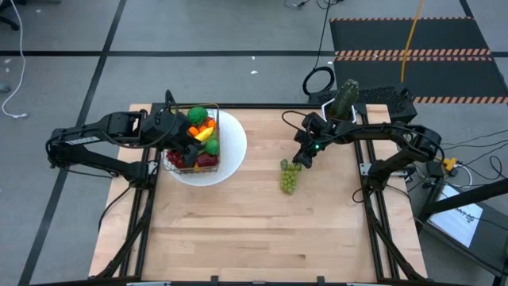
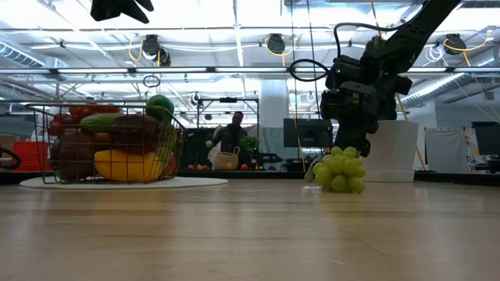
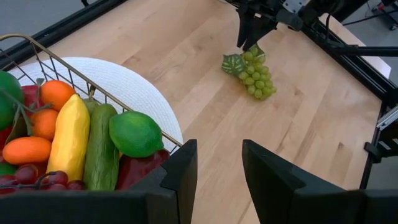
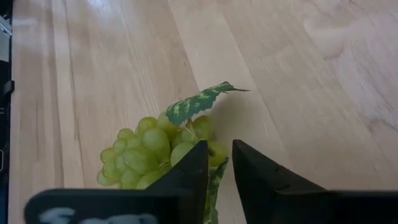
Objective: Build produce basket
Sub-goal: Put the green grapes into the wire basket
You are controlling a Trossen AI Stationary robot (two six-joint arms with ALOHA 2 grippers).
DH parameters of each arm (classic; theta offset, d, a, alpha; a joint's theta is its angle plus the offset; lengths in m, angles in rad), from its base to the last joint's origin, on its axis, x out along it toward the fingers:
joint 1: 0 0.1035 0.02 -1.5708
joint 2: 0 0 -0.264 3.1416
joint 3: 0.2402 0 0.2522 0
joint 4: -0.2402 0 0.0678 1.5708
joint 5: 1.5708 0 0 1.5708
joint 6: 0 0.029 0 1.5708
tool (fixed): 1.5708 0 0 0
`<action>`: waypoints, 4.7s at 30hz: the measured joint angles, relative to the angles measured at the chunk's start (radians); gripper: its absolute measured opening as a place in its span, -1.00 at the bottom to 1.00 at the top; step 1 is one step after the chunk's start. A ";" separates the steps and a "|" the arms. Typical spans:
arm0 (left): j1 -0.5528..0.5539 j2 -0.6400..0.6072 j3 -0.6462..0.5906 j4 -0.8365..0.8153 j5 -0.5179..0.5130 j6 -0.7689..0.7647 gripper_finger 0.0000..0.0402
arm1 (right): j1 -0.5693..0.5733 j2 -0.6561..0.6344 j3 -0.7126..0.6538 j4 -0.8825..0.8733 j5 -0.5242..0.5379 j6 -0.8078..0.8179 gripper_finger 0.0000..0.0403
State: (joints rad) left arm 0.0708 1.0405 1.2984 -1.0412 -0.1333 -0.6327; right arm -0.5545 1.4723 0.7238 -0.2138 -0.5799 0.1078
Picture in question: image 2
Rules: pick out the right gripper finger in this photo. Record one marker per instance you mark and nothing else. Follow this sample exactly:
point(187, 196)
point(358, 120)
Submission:
point(365, 146)
point(347, 136)

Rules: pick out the green grape bunch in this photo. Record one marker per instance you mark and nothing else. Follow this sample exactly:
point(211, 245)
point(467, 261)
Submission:
point(340, 171)

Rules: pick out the small green lime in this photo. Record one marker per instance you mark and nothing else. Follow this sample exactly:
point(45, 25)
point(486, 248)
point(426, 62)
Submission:
point(160, 107)

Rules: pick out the red grape bunch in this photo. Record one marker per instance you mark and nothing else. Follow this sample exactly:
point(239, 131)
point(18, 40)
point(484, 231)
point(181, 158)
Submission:
point(78, 110)

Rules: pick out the green cucumber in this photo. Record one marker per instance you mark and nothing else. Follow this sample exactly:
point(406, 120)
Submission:
point(99, 122)

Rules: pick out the dark purple-red fruit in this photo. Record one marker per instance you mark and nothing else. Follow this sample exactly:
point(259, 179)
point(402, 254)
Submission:
point(134, 134)

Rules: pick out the light green pear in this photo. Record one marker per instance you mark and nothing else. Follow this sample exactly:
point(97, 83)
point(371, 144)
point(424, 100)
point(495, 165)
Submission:
point(168, 142)

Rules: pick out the dark red pomegranate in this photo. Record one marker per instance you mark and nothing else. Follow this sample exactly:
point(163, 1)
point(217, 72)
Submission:
point(72, 160)

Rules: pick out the yellow orange mango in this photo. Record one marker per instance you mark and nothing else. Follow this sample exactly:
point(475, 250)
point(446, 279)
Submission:
point(129, 168)

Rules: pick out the red apple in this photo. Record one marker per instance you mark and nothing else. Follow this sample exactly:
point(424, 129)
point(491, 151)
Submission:
point(170, 167)

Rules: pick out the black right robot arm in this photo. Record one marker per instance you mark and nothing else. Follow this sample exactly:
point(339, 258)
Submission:
point(414, 31)

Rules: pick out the wicker basket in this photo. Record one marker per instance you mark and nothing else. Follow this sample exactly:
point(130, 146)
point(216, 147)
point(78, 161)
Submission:
point(226, 161)

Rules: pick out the colourful toy produce pile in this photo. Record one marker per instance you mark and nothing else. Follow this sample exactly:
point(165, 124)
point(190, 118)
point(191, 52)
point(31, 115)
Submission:
point(197, 167)

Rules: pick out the white plant pot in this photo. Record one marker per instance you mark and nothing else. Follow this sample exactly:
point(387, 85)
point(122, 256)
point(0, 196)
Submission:
point(394, 156)

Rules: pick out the black monitor screen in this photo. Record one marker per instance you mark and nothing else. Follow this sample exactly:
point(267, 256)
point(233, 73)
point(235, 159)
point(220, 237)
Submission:
point(304, 132)

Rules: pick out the white building column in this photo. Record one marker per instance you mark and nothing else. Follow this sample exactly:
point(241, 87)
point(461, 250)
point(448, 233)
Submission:
point(273, 105)

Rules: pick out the black low machine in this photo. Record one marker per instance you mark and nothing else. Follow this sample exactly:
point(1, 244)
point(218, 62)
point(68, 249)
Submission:
point(269, 160)

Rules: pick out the white hanging cloth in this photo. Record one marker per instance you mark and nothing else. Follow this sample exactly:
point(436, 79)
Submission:
point(447, 150)

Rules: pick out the green leafy plant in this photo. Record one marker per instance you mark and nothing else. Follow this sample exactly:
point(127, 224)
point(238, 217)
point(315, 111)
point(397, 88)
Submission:
point(250, 144)

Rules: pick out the small black ceiling reel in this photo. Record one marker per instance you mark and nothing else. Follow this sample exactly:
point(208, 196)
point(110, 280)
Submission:
point(195, 98)

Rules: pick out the small red toy fruit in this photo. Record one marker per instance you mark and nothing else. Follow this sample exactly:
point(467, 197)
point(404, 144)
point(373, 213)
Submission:
point(245, 167)

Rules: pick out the person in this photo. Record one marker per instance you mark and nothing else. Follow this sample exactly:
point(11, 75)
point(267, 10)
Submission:
point(230, 136)

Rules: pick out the black box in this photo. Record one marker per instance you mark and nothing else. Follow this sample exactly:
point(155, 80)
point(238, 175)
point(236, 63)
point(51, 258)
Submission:
point(486, 136)

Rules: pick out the black cabinet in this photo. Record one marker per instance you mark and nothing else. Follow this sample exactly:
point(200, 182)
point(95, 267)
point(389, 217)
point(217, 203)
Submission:
point(195, 146)

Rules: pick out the white round placemat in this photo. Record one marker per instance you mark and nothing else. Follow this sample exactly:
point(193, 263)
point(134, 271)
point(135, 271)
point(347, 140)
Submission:
point(195, 182)

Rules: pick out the red storage bin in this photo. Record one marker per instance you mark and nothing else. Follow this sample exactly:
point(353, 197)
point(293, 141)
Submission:
point(29, 156)

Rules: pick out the silver air duct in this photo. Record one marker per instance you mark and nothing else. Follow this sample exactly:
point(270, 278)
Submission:
point(429, 91)
point(23, 56)

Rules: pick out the black ceiling light rail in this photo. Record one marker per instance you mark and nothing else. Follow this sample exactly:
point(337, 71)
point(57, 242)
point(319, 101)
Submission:
point(234, 70)

